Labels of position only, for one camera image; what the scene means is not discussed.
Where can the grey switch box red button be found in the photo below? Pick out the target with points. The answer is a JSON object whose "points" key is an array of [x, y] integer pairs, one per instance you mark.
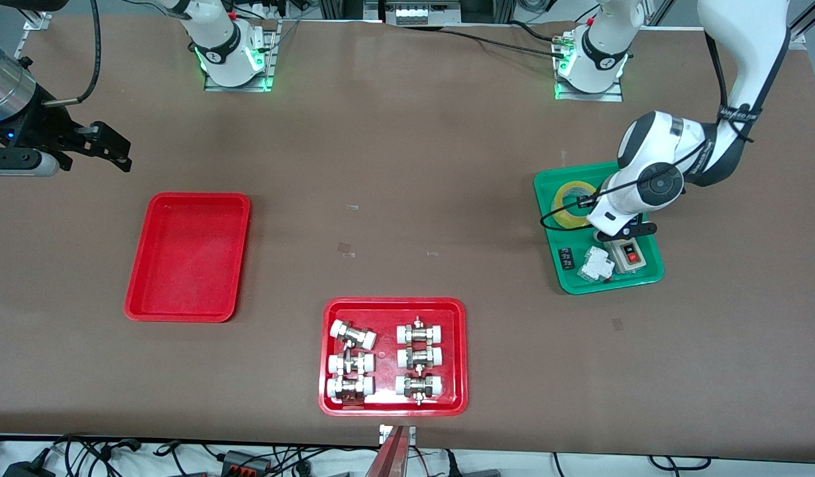
{"points": [[629, 258]]}

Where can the aluminium arm base plate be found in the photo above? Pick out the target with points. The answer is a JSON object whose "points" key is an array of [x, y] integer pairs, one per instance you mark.
{"points": [[613, 93], [271, 59]]}

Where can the aluminium frame with module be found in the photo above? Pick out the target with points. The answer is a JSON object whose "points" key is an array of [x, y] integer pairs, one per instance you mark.
{"points": [[414, 12]]}

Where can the red aluminium profile bar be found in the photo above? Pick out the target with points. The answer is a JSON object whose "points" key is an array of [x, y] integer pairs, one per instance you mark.
{"points": [[393, 454]]}

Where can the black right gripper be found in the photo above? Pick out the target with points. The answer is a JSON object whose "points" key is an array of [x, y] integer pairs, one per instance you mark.
{"points": [[38, 128]]}

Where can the white capped metal pipe fitting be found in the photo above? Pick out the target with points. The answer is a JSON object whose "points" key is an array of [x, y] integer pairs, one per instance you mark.
{"points": [[419, 386], [421, 332], [419, 358], [350, 387], [352, 334], [351, 363]]}

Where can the yellow tape roll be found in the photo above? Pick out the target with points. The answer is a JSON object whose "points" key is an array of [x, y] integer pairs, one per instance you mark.
{"points": [[566, 199]]}

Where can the empty red plastic tray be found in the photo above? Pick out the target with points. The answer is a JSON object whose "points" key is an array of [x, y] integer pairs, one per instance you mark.
{"points": [[189, 258]]}

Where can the black power adapter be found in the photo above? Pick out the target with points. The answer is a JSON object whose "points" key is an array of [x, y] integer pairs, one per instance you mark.
{"points": [[30, 469]]}

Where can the black box orange connectors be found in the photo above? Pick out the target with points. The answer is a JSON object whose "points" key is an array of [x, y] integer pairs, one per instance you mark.
{"points": [[247, 464]]}

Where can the white circuit breaker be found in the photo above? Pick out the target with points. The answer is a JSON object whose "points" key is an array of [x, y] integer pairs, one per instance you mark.
{"points": [[596, 264]]}

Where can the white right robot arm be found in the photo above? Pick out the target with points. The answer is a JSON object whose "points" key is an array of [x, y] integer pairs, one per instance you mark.
{"points": [[222, 33]]}

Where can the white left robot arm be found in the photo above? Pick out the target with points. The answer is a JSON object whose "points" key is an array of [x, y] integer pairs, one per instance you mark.
{"points": [[659, 142]]}

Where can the small black terminal block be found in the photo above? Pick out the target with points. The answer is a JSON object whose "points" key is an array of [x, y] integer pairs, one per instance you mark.
{"points": [[567, 258]]}

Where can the green plastic tray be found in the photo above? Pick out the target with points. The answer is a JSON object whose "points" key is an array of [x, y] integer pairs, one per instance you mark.
{"points": [[573, 278]]}

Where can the red tray with fittings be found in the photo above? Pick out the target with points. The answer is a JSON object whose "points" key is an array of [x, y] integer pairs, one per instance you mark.
{"points": [[387, 311]]}

